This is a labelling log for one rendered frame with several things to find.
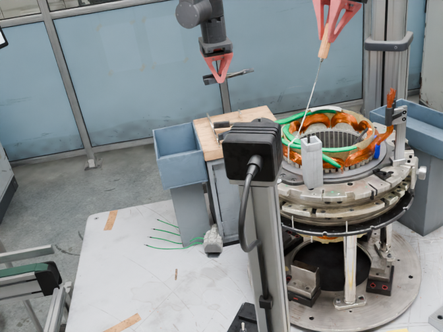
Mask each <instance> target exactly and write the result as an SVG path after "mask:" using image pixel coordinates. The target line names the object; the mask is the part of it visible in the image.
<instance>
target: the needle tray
mask: <svg viewBox="0 0 443 332"><path fill-rule="evenodd" d="M403 105H406V106H407V122H406V132H405V138H406V139H407V140H408V145H409V147H410V148H411V150H413V151H414V157H417V158H418V159H419V162H418V169H420V166H425V167H426V168H427V173H426V176H425V179H424V180H422V179H419V176H418V175H417V181H416V183H415V197H414V198H413V203H412V204H411V206H410V208H409V209H408V210H407V211H405V213H404V214H403V215H402V216H401V217H400V218H399V219H397V220H396V221H398V222H400V223H401V224H403V225H405V226H406V227H408V228H409V229H411V230H412V231H415V232H416V233H418V234H419V235H421V236H426V235H427V234H429V233H431V232H433V231H435V230H436V229H438V228H440V227H441V226H443V113H442V112H439V111H436V110H434V109H431V108H428V107H425V106H422V105H419V104H417V103H413V102H411V101H407V100H405V99H402V98H401V99H399V100H397V101H396V109H397V107H399V106H403ZM386 106H387V105H384V106H382V107H379V108H378V109H375V110H372V111H370V113H369V121H370V122H371V123H373V122H375V123H379V124H382V125H384V126H385V108H386Z"/></svg>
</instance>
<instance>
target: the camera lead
mask: <svg viewBox="0 0 443 332"><path fill-rule="evenodd" d="M263 164H264V159H263V158H262V156H260V155H253V156H252V157H251V158H250V160H249V162H248V164H247V167H246V170H247V175H246V176H247V177H246V179H245V183H244V187H243V194H242V198H241V206H240V211H239V221H238V235H239V243H240V245H241V248H242V250H243V251H244V252H250V251H251V250H253V249H254V247H255V246H256V247H257V253H258V262H259V268H260V278H261V284H262V294H263V295H260V298H259V306H260V308H264V310H265V316H266V325H267V331H268V332H272V325H271V319H270V310H271V309H272V306H273V300H272V296H268V292H267V286H266V275H265V269H264V259H263V253H262V243H261V241H260V240H257V239H256V240H254V241H252V242H251V243H250V244H249V245H248V246H247V244H246V241H245V215H246V210H247V201H248V197H249V189H250V185H251V180H252V179H253V178H254V176H255V175H257V174H259V173H260V171H261V169H262V166H263Z"/></svg>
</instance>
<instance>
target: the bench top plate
mask: <svg viewBox="0 0 443 332"><path fill-rule="evenodd" d="M117 210H118V212H117V216H116V219H115V222H114V224H113V228H112V230H110V231H104V230H103V229H104V227H105V224H106V222H107V218H108V216H109V211H107V212H103V213H96V214H93V215H89V217H88V219H87V222H86V228H85V232H84V238H83V242H82V249H81V253H80V259H79V263H78V269H77V272H76V279H75V282H74V289H73V295H72V299H71V305H70V309H69V315H68V319H67V326H66V330H65V332H103V331H105V330H106V329H109V328H110V327H113V326H114V325H117V324H118V323H120V322H122V321H124V320H126V319H127V318H129V317H131V316H133V315H135V314H136V313H138V314H139V316H140V317H141V320H140V321H138V322H137V323H135V324H134V325H132V326H130V327H128V328H126V329H124V330H123V331H121V332H227V330H228V329H229V326H230V325H231V323H232V321H233V319H234V318H233V316H234V317H235V316H236V314H237V312H238V310H239V308H240V307H241V304H242V303H245V302H248V303H251V304H254V296H253V291H252V288H251V285H250V283H249V278H248V273H247V264H248V260H249V259H248V254H247V252H244V251H243V250H242V248H241V245H240V244H234V245H231V246H226V247H223V251H222V252H221V253H220V256H218V258H208V257H206V254H207V253H206V254H205V251H204V244H198V245H194V246H190V247H189V248H186V249H173V250H163V249H157V248H183V245H182V244H176V243H173V242H178V243H182V241H181V236H178V235H179V234H180V232H179V228H177V227H178V224H177V218H176V215H175V210H174V207H173V201H172V200H167V201H162V202H156V203H152V204H145V205H141V206H135V207H128V208H124V209H117ZM157 219H159V220H161V221H164V222H166V223H169V224H172V225H175V226H177V227H174V226H171V225H168V224H166V223H163V222H161V221H158V220H157ZM153 229H160V230H164V231H169V232H172V233H175V234H178V235H175V234H171V233H167V232H164V231H157V230H153ZM392 229H393V230H395V231H396V232H397V233H399V234H400V235H401V236H402V237H403V238H404V239H406V241H408V243H410V245H411V246H412V247H413V249H414V251H415V252H416V254H417V256H418V258H419V261H420V263H421V269H422V280H421V287H420V289H419V292H418V295H417V297H416V298H415V300H414V301H413V303H412V304H411V305H410V307H408V309H406V311H404V312H403V313H402V314H400V315H399V316H398V317H396V318H394V319H393V320H391V321H389V322H387V323H385V324H383V325H379V326H378V327H374V328H371V329H366V330H363V331H355V332H386V331H392V330H397V329H406V328H407V330H408V332H432V330H433V332H440V331H439V330H437V329H436V328H435V327H433V326H432V325H431V324H429V323H428V317H429V316H430V315H431V314H433V313H434V312H435V311H437V310H438V309H439V308H441V307H442V306H443V226H441V227H440V228H438V229H436V230H435V231H433V232H431V233H429V234H427V235H426V236H421V235H419V234H418V233H416V232H415V231H412V230H411V229H409V228H408V227H406V226H405V225H403V224H401V223H400V222H398V221H394V222H393V223H392ZM147 236H152V237H156V238H163V239H166V240H170V241H173V242H169V241H166V240H161V239H156V238H150V237H147ZM420 239H426V240H420ZM430 240H431V241H430ZM432 241H433V242H432ZM431 242H432V243H431ZM144 244H147V245H149V246H153V247H156V248H152V247H149V246H147V245H144ZM438 271H439V272H438ZM439 273H440V274H439ZM440 275H441V276H440Z"/></svg>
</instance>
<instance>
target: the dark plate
mask: <svg viewBox="0 0 443 332"><path fill-rule="evenodd" d="M295 260H297V261H300V262H303V263H306V264H309V265H313V266H316V267H319V278H320V286H321V290H322V291H343V242H342V241H340V242H328V244H326V243H324V244H322V243H321V242H319V241H318V242H313V243H310V244H308V245H306V246H304V247H302V248H301V249H300V250H299V251H298V252H297V253H296V255H295V257H294V258H293V262H294V261H295ZM369 269H370V260H369V258H368V256H367V255H366V254H365V253H364V252H363V251H362V250H361V249H360V248H358V247H357V265H356V286H358V285H360V284H361V283H362V282H364V281H365V280H366V278H367V277H368V276H369ZM361 270H362V271H361Z"/></svg>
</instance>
